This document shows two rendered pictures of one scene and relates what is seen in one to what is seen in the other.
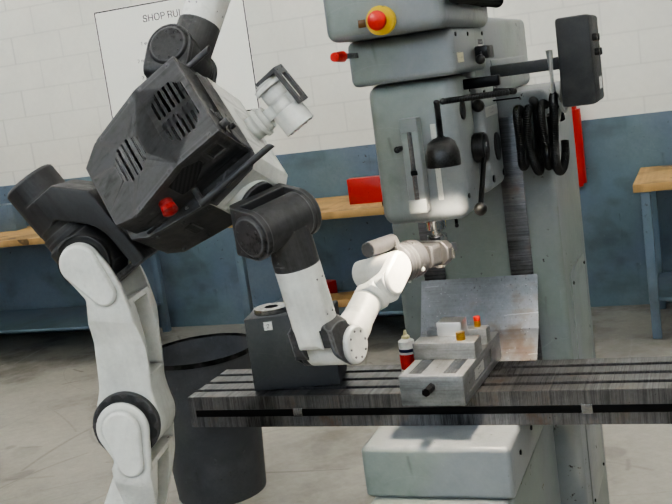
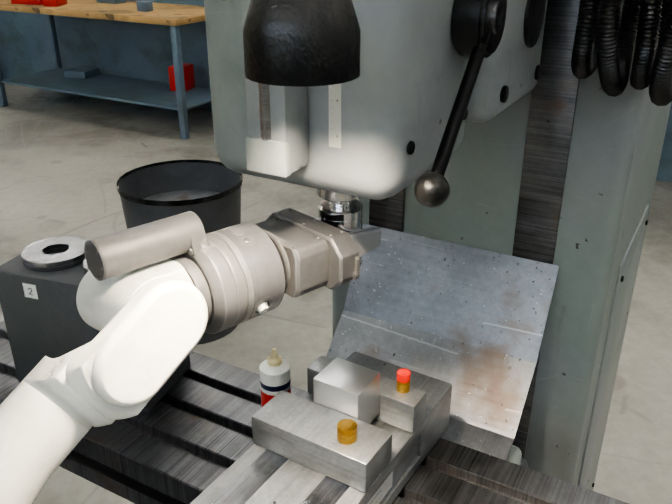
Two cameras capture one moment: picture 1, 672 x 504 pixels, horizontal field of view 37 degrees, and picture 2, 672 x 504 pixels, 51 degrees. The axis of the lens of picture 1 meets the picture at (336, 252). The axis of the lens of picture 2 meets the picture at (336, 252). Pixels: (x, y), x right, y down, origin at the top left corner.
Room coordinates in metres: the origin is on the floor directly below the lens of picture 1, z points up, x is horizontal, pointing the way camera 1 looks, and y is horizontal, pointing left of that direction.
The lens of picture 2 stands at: (1.64, -0.33, 1.54)
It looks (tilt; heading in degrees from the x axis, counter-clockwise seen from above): 25 degrees down; 8
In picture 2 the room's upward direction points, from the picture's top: straight up
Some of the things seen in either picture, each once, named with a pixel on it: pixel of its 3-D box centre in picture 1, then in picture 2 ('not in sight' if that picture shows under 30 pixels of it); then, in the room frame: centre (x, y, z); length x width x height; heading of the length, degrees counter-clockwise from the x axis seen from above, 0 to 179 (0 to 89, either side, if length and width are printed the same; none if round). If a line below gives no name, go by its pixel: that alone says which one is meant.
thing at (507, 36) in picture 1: (464, 59); not in sight; (2.79, -0.42, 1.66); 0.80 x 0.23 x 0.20; 159
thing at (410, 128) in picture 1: (415, 165); (274, 43); (2.22, -0.20, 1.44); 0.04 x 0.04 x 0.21; 69
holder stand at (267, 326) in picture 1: (296, 342); (96, 317); (2.46, 0.13, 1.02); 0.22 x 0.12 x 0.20; 79
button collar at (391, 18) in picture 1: (381, 20); not in sight; (2.10, -0.16, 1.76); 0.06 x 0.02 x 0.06; 69
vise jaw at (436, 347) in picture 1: (447, 347); (320, 438); (2.26, -0.23, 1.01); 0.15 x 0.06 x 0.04; 66
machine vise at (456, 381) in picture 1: (451, 358); (333, 449); (2.29, -0.24, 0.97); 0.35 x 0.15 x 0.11; 156
